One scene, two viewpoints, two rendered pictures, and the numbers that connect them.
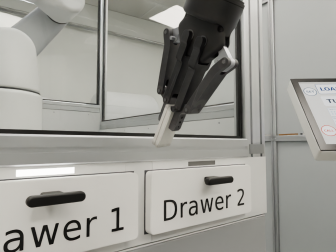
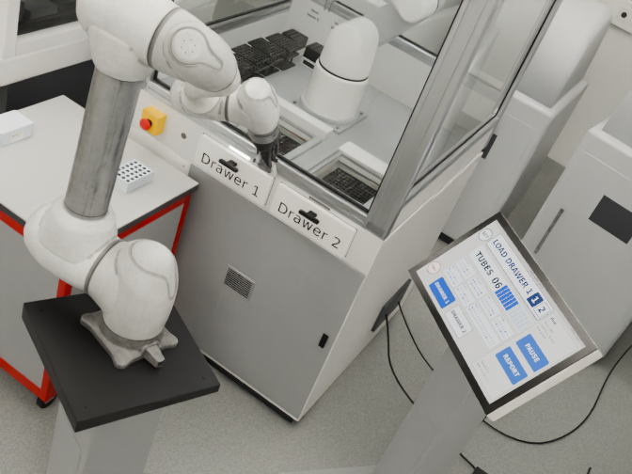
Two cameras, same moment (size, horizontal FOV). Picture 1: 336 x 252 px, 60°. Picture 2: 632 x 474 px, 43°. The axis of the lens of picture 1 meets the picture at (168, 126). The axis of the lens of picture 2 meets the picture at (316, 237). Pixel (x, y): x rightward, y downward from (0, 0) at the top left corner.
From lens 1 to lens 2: 2.29 m
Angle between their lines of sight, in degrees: 66
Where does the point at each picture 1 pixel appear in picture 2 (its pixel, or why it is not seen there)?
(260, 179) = (370, 251)
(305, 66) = not seen: outside the picture
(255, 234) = (349, 277)
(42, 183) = (232, 156)
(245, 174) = (346, 233)
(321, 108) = (462, 252)
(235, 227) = (332, 258)
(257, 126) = (384, 215)
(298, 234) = not seen: outside the picture
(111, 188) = (257, 177)
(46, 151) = (242, 145)
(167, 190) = (284, 198)
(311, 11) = not seen: outside the picture
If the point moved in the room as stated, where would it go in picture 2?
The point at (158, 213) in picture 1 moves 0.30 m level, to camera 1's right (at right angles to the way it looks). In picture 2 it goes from (276, 204) to (306, 268)
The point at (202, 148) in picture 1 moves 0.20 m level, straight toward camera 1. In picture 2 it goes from (324, 196) to (262, 187)
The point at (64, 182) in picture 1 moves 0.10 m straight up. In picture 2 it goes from (240, 161) to (247, 135)
